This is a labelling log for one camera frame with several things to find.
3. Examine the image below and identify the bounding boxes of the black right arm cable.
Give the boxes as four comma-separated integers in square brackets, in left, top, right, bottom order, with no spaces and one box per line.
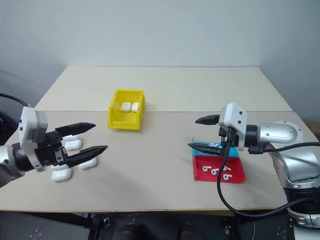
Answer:
[248,141,320,155]

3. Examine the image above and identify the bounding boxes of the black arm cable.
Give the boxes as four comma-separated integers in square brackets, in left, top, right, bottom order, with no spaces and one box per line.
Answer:
[248,141,320,155]
[0,93,32,108]

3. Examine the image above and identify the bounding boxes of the yellow plastic bin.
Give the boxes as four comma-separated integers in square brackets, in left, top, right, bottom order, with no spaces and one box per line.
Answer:
[107,88,148,132]

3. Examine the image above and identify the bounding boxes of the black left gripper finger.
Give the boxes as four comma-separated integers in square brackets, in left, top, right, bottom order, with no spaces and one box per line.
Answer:
[55,122,97,138]
[66,145,109,168]

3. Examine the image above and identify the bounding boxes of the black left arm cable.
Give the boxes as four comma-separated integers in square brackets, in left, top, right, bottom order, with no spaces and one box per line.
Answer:
[0,93,32,108]

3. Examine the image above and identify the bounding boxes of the blue plastic tray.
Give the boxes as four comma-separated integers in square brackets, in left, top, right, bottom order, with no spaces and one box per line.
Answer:
[190,136,240,159]

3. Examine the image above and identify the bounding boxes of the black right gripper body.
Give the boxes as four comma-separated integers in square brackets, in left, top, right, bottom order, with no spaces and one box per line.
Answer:
[217,126,239,151]

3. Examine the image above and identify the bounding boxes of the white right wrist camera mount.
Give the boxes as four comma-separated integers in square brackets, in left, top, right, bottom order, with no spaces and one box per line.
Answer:
[218,101,249,152]

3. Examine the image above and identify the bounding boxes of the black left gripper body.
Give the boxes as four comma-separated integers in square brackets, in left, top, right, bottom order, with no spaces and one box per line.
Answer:
[34,129,70,171]

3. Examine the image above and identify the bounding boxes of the dark rounded shape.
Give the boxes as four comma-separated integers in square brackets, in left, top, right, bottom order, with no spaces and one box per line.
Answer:
[178,221,204,240]
[117,221,144,240]

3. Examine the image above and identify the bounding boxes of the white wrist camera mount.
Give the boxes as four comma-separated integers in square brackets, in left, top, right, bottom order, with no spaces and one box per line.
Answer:
[218,101,249,152]
[18,105,49,173]

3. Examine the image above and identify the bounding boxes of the red plastic tray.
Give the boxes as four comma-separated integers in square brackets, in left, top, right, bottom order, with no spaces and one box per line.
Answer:
[192,154,247,185]

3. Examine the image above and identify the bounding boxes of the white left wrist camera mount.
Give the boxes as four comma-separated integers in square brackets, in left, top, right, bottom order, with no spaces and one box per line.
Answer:
[18,105,49,173]

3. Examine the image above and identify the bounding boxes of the black table frame bracket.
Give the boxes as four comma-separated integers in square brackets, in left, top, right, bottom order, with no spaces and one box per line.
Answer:
[86,212,120,240]

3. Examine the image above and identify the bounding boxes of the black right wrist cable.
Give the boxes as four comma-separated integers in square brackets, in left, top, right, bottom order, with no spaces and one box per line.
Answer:
[216,126,311,217]

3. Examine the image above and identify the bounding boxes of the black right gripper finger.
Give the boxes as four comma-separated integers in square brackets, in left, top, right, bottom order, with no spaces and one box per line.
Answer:
[187,142,225,157]
[194,114,222,126]

